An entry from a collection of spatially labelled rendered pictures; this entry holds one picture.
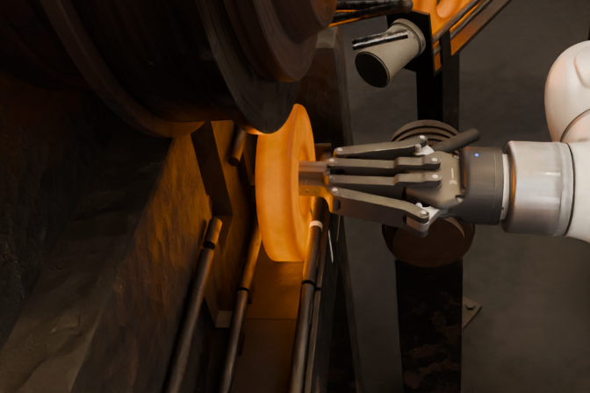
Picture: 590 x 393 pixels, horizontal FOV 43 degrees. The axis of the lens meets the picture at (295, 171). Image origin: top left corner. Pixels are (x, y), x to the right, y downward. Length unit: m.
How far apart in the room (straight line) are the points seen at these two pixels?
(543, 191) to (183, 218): 0.32
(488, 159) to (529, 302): 0.92
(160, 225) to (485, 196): 0.30
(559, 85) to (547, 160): 0.16
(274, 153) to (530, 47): 1.80
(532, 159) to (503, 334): 0.88
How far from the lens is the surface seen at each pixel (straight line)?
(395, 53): 1.05
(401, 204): 0.70
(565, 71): 0.88
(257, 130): 0.47
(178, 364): 0.60
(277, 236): 0.70
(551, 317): 1.61
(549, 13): 2.61
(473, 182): 0.71
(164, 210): 0.59
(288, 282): 0.77
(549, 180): 0.72
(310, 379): 0.64
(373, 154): 0.77
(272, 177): 0.68
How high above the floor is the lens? 1.21
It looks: 38 degrees down
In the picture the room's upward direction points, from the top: 9 degrees counter-clockwise
